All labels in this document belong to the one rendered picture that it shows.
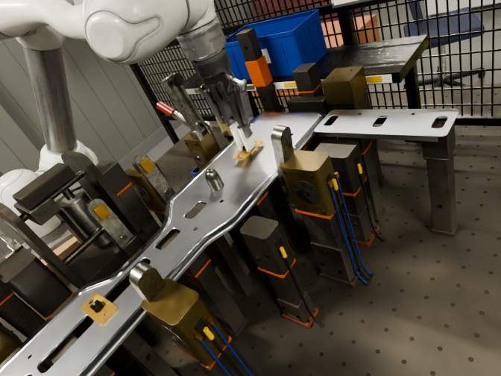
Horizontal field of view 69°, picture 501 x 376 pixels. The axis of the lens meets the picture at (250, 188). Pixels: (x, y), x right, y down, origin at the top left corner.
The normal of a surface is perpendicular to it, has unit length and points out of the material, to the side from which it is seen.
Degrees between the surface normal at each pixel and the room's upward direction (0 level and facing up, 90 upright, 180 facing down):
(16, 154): 90
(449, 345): 0
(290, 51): 90
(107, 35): 92
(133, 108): 90
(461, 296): 0
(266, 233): 0
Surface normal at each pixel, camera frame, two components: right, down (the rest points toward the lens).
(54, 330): -0.35, -0.76
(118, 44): -0.25, 0.63
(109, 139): 0.77, 0.11
